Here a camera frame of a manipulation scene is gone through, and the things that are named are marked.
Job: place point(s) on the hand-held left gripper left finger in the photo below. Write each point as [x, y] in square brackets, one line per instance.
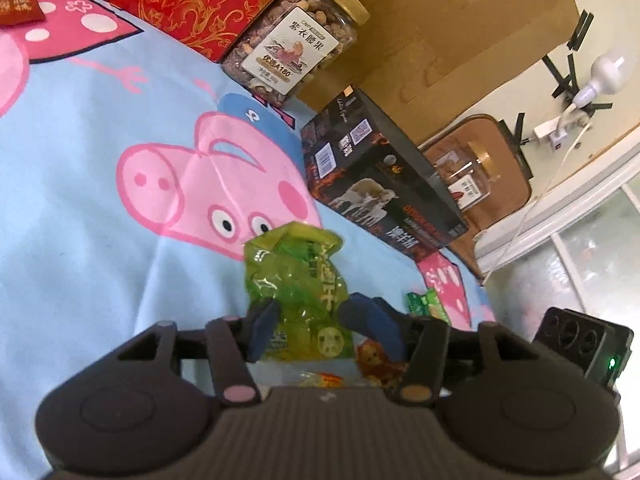
[262, 332]

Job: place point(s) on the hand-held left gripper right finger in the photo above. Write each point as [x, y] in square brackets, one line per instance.
[370, 325]

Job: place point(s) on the red orange snack packet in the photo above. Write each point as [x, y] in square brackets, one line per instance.
[372, 360]

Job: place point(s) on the yellow green snack packet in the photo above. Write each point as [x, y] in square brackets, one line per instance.
[300, 285]

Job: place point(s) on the dark green snack packet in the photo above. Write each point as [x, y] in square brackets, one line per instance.
[427, 305]

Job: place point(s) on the clear biscuit packet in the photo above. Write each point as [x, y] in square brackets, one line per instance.
[322, 379]

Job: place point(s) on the black printed box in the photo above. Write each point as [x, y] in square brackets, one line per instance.
[370, 180]

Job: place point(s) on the window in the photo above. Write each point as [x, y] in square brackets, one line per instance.
[575, 270]

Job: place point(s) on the brown cushion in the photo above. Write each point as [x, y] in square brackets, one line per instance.
[505, 195]

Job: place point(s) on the square nut jar gold lid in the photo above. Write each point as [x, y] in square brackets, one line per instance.
[465, 175]

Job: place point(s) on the cartoon pig printed blanket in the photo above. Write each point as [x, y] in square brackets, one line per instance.
[100, 210]

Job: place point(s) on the white power strip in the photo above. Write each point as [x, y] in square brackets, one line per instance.
[552, 132]

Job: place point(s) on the black tape strip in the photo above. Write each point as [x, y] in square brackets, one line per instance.
[562, 80]
[581, 30]
[520, 127]

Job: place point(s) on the white light bulb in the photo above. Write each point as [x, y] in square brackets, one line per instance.
[607, 72]

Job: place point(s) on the round nut jar gold lid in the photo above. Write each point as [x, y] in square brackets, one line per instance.
[295, 50]

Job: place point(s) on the red gold gift box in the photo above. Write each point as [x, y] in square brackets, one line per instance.
[200, 0]

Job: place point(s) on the small red packet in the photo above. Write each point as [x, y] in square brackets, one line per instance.
[17, 6]

